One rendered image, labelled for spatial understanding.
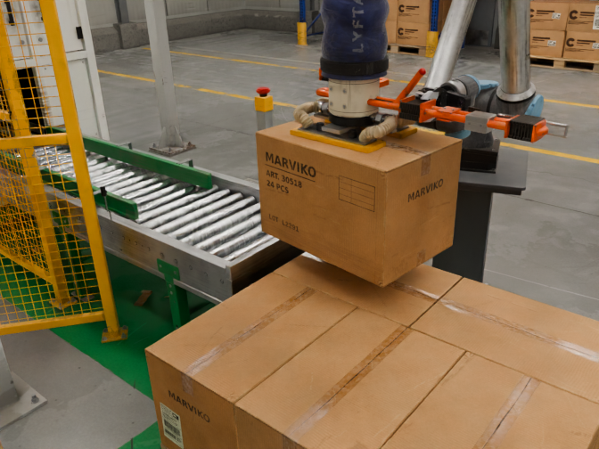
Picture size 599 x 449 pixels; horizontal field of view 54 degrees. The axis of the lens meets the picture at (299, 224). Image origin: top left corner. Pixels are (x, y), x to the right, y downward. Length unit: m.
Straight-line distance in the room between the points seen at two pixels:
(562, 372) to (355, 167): 0.84
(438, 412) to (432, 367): 0.19
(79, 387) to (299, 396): 1.30
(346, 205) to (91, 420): 1.36
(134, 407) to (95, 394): 0.20
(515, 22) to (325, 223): 1.02
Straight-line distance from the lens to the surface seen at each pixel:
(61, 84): 2.53
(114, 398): 2.65
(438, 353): 1.86
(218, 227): 2.66
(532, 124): 1.71
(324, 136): 1.99
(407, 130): 2.06
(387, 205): 1.78
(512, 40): 2.43
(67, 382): 2.80
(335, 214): 1.93
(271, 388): 1.72
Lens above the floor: 1.67
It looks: 25 degrees down
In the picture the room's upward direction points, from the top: 2 degrees counter-clockwise
